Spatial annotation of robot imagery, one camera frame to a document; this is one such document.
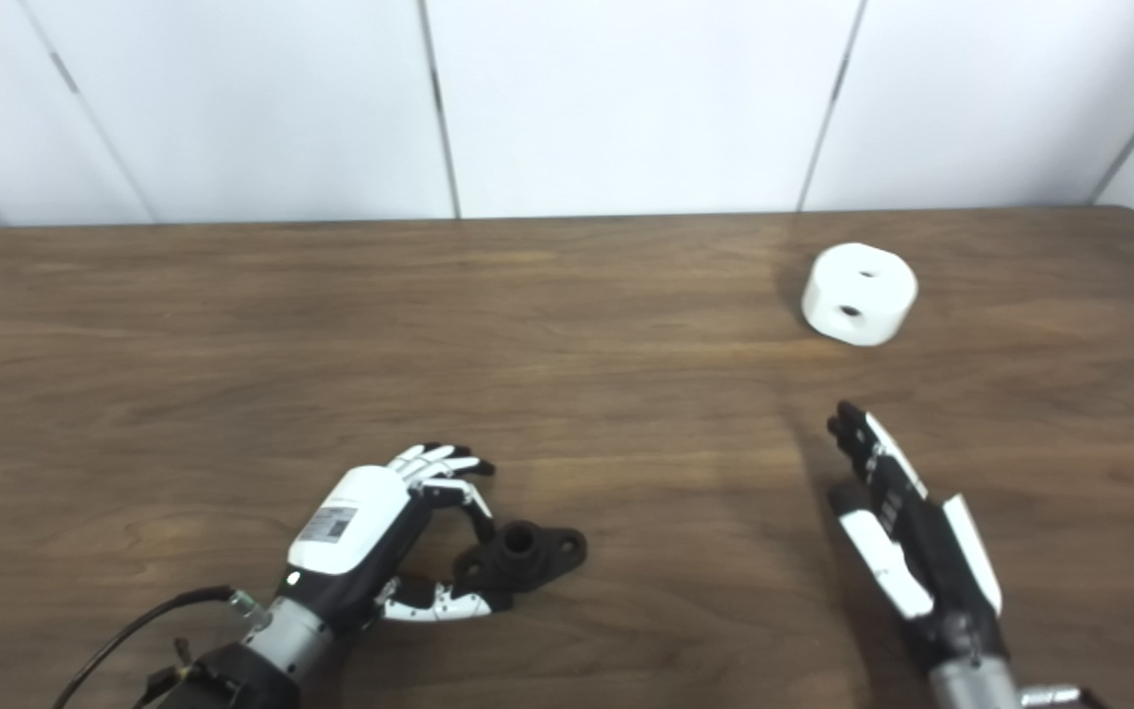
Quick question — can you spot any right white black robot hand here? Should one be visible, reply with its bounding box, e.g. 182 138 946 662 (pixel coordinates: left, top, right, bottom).
826 400 1011 671

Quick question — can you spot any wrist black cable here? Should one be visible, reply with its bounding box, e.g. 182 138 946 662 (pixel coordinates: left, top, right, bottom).
1020 684 1109 709
53 586 263 709

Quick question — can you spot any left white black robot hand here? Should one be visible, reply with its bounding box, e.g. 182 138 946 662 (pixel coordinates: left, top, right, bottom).
277 443 511 631

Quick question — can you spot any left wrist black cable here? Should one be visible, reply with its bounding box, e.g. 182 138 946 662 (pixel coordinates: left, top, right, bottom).
53 586 263 709

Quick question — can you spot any round white plastic piece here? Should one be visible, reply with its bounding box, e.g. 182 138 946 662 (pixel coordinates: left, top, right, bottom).
801 242 919 348

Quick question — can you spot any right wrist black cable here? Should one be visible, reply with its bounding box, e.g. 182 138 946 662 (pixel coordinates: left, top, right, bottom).
1020 684 1109 709

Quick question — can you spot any black flanged holder part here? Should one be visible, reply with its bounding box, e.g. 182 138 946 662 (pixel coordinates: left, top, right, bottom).
453 524 589 595

